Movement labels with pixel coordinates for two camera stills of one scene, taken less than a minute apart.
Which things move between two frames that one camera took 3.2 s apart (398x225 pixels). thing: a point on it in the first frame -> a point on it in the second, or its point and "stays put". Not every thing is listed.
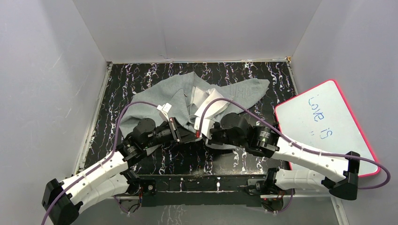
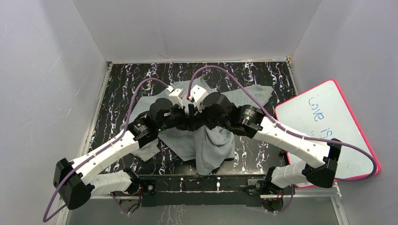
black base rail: x=201 y=190 stays put
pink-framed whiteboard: x=321 y=119 stays put
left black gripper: x=175 y=131 -> x=181 y=116
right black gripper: x=213 y=140 -> x=201 y=116
